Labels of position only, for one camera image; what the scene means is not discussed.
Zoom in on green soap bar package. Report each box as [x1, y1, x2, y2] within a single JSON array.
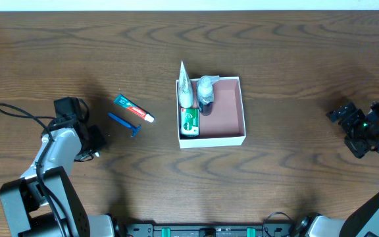
[[180, 108, 199, 137]]

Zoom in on white Pantene tube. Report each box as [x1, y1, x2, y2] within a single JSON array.
[[178, 61, 193, 108]]

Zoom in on blue pump soap bottle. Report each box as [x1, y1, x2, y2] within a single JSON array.
[[197, 76, 220, 116]]

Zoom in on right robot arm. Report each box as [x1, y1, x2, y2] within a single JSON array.
[[291, 101, 379, 236]]

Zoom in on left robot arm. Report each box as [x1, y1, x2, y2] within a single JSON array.
[[0, 128, 115, 236]]

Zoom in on blue disposable razor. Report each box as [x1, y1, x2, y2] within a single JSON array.
[[108, 113, 141, 137]]

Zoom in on Colgate toothpaste tube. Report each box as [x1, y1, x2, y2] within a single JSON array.
[[114, 94, 155, 122]]

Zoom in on white box pink interior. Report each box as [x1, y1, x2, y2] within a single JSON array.
[[178, 76, 246, 149]]

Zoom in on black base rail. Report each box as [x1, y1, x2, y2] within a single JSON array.
[[124, 222, 293, 237]]

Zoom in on right black cable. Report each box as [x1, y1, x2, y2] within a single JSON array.
[[261, 211, 297, 237]]

